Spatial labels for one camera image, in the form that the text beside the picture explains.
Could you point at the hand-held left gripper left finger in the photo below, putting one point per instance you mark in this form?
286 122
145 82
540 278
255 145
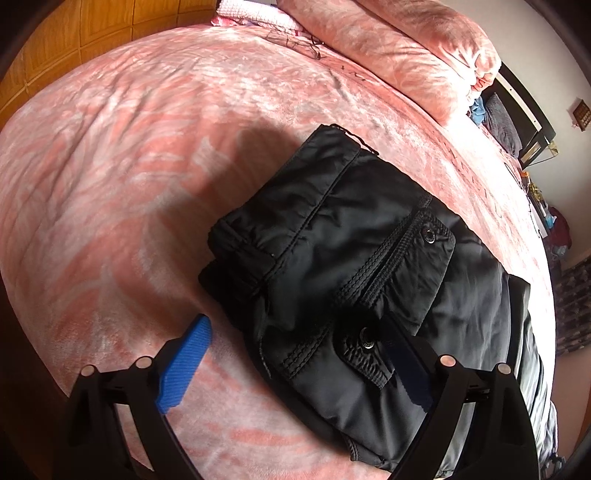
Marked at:
182 364

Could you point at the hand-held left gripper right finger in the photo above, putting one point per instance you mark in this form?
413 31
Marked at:
408 364

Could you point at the black pants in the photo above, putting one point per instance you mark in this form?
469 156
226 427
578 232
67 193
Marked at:
332 240

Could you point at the bed with pink blanket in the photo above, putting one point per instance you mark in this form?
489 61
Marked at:
115 184

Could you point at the red clothing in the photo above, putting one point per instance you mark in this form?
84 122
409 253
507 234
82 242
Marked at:
562 232

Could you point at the grey pillow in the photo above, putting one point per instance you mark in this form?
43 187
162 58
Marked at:
503 122

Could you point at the blue cloth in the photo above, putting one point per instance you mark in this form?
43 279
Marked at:
478 110

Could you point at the dark wooden headboard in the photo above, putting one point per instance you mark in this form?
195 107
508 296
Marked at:
531 115

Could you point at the folded pink quilt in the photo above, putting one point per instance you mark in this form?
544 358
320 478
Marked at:
392 50

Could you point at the wooden wardrobe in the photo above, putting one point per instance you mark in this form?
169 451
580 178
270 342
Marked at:
69 41

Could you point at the white knitted cloth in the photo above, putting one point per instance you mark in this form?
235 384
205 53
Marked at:
249 11

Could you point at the wooden wall lamp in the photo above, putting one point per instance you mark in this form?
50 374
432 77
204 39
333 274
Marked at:
581 113

